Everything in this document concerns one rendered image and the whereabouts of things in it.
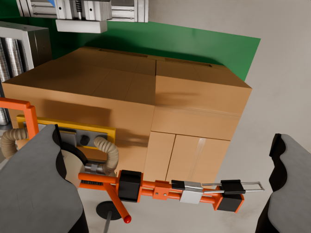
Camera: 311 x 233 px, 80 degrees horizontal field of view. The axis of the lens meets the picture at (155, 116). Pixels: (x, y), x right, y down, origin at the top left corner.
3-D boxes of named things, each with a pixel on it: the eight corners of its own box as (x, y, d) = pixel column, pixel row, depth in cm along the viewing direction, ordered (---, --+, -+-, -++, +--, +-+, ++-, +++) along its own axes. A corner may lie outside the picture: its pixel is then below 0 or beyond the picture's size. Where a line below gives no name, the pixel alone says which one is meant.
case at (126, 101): (59, 119, 126) (20, 160, 91) (52, 59, 107) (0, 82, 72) (146, 131, 130) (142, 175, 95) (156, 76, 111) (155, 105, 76)
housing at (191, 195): (177, 192, 70) (178, 203, 66) (182, 179, 66) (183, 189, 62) (195, 194, 70) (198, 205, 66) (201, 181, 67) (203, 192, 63)
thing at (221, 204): (210, 198, 71) (214, 211, 66) (216, 185, 67) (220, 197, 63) (232, 201, 71) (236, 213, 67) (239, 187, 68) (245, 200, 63)
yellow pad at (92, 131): (24, 136, 70) (15, 144, 66) (19, 113, 66) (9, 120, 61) (114, 148, 73) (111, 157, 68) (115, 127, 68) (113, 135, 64)
